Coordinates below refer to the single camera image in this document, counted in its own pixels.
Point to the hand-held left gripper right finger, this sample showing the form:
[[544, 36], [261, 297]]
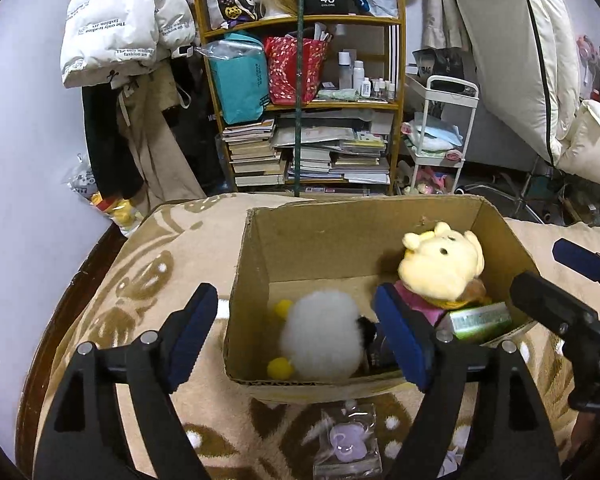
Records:
[[405, 340]]

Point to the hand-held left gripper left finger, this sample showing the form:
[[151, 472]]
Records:
[[195, 330]]

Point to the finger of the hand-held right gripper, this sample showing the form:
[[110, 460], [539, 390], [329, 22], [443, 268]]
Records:
[[555, 302], [580, 259]]

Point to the black drink carton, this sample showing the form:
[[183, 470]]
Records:
[[380, 352]]

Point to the pink plush toy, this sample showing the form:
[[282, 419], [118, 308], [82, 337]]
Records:
[[427, 307]]

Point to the green drink carton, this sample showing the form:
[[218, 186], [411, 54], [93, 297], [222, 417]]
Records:
[[480, 322]]

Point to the yellow plush toy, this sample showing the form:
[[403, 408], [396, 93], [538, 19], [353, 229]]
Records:
[[435, 265]]

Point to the white fluffy plush toy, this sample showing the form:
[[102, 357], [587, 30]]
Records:
[[320, 335]]

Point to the printed cardboard box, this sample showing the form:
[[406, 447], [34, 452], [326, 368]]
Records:
[[330, 230]]

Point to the brown printed blanket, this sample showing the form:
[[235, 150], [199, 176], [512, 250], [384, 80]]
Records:
[[155, 270]]

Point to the cream duvet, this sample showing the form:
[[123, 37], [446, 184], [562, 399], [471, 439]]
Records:
[[595, 145]]

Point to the purple toy in clear packet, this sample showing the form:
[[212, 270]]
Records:
[[347, 440]]

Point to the plastic bag with yellow toys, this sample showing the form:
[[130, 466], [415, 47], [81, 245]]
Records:
[[115, 207]]

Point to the beige coat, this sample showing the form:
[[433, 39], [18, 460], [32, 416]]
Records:
[[155, 160]]

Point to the white trolley cart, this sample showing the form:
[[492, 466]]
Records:
[[472, 120]]

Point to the stack of books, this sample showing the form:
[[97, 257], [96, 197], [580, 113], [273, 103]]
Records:
[[255, 155]]

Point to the dark hanging clothes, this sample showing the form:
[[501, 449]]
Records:
[[195, 140]]

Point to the light blue cloth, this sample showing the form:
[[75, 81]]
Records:
[[435, 135]]

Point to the black hanging garment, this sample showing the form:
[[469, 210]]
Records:
[[105, 150]]

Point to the pile of papers and booklets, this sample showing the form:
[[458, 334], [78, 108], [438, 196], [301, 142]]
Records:
[[330, 150]]

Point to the pink fan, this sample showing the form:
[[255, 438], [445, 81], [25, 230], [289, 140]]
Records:
[[586, 50]]

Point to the cream mattress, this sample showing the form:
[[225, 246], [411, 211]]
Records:
[[505, 35]]

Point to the black printed bag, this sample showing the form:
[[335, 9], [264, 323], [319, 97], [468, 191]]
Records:
[[440, 62]]

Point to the green pole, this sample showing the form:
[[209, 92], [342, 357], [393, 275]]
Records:
[[299, 110]]

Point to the teal paper bag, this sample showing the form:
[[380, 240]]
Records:
[[240, 85]]

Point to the group of cosmetic bottles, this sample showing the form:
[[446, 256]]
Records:
[[360, 75]]

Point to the red patterned bag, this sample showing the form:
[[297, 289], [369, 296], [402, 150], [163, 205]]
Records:
[[285, 75]]

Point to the clear plastic bag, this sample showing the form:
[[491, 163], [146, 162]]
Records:
[[230, 47]]

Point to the wooden shelf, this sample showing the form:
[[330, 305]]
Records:
[[370, 21]]

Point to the white puffer jacket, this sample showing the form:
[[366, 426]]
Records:
[[125, 15]]

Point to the metal folding frame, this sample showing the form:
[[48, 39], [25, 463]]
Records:
[[525, 190]]

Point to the dark wooden bed frame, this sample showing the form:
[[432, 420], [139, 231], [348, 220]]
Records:
[[65, 320]]

